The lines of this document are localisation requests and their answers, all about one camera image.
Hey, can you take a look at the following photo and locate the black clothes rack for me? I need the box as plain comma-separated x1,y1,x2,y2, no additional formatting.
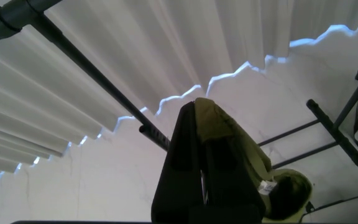
0,0,358,170

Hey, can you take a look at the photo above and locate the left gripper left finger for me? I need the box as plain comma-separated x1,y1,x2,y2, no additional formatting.
150,101,205,222

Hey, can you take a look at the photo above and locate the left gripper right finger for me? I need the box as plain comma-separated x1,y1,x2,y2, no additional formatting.
200,139,267,222

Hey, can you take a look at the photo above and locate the green printed t-shirt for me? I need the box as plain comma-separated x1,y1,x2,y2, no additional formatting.
194,97,313,222

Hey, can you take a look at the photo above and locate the thin black cable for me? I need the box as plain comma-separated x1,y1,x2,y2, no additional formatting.
298,193,358,222

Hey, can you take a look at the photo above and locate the white curtain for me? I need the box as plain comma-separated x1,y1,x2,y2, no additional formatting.
0,0,358,187

